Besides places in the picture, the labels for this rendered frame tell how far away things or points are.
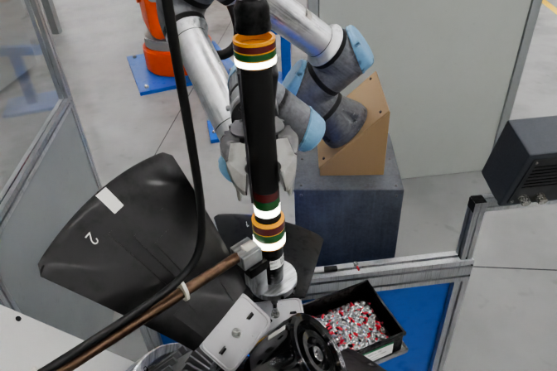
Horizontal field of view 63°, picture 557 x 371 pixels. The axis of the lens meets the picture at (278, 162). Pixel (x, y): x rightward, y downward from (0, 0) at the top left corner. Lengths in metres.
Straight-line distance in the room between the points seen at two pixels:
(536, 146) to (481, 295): 1.41
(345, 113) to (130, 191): 0.77
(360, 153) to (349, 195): 0.12
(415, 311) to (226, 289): 0.91
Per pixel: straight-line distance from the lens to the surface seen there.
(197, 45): 0.97
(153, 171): 0.64
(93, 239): 0.59
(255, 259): 0.60
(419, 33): 2.57
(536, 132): 1.15
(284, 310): 0.76
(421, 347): 1.63
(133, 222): 0.61
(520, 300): 2.49
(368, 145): 1.27
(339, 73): 1.17
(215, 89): 0.92
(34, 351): 0.75
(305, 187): 1.28
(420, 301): 1.43
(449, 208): 2.86
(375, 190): 1.28
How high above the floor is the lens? 1.79
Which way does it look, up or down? 35 degrees down
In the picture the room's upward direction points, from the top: 3 degrees counter-clockwise
